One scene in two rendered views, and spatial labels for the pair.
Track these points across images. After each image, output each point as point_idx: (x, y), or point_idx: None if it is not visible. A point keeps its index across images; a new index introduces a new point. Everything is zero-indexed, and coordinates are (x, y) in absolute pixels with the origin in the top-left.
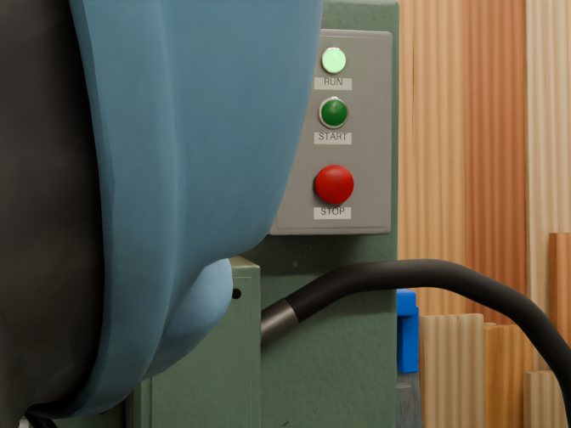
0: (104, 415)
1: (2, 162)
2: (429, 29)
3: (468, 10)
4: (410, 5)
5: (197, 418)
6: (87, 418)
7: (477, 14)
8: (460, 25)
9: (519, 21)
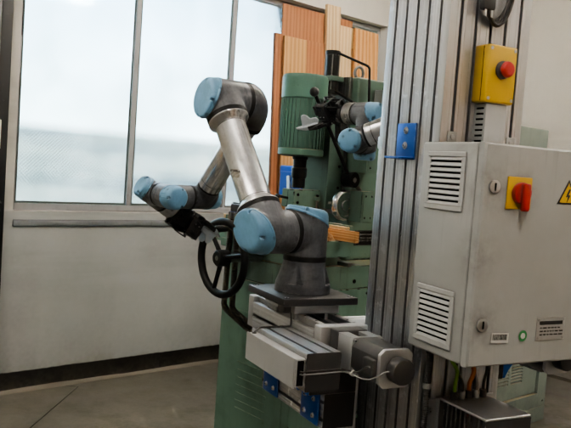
0: (339, 168)
1: None
2: (295, 72)
3: (306, 66)
4: (289, 61)
5: (374, 163)
6: (336, 168)
7: (308, 68)
8: (305, 72)
9: (322, 72)
